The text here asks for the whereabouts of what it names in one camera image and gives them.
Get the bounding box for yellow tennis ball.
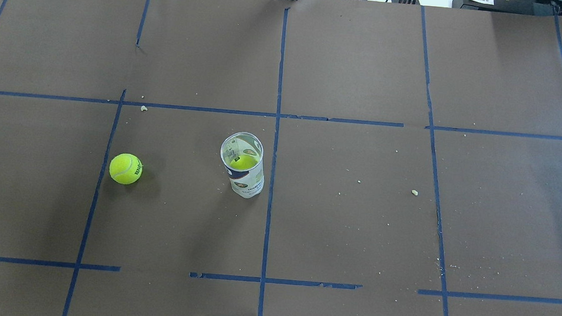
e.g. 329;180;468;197
108;153;143;185

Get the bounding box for clear tennis ball can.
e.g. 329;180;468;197
220;132;265;199

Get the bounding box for tennis ball inside can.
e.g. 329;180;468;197
228;154;258;172

